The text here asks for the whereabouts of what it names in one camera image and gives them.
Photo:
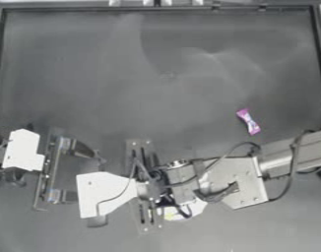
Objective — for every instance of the clear bag with pink zip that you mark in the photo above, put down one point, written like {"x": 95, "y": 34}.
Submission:
{"x": 171, "y": 215}

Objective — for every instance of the purple candy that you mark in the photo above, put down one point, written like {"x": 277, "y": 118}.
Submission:
{"x": 247, "y": 120}

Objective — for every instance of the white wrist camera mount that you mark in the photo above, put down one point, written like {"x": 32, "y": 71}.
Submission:
{"x": 102, "y": 193}
{"x": 23, "y": 151}

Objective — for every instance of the black table frame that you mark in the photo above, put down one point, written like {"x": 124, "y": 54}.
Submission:
{"x": 79, "y": 7}

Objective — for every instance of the white frame bracket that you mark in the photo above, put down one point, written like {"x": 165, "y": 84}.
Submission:
{"x": 147, "y": 2}
{"x": 197, "y": 2}
{"x": 166, "y": 2}
{"x": 114, "y": 2}

